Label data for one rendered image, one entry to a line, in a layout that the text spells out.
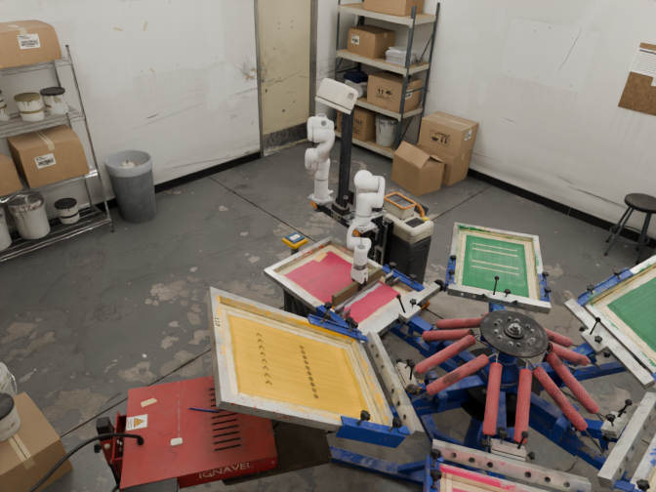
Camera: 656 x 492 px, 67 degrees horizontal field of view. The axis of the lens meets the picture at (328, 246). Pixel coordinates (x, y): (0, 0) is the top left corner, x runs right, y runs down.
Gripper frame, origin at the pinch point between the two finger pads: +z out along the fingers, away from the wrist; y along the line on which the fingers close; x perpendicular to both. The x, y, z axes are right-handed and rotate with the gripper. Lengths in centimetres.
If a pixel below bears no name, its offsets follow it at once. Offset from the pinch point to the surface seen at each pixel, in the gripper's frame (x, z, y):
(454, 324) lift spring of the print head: -4, -11, -63
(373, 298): -4.2, 5.6, -9.3
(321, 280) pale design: 7.0, 5.7, 23.3
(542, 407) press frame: 2, -1, -116
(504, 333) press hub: 4, -30, -90
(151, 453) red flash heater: 143, -11, -23
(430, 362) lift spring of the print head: 29, -14, -71
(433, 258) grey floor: -187, 103, 59
